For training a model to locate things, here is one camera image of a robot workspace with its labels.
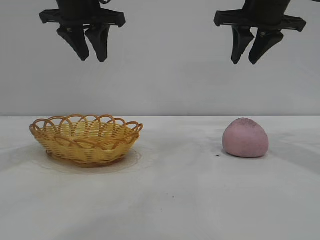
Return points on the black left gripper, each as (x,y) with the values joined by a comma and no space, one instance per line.
(77,12)

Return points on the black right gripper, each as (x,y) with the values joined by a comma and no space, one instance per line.
(265,13)

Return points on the pink peach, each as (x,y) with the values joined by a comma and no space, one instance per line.
(246,138)

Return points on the yellow woven wicker basket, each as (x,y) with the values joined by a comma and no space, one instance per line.
(85,143)

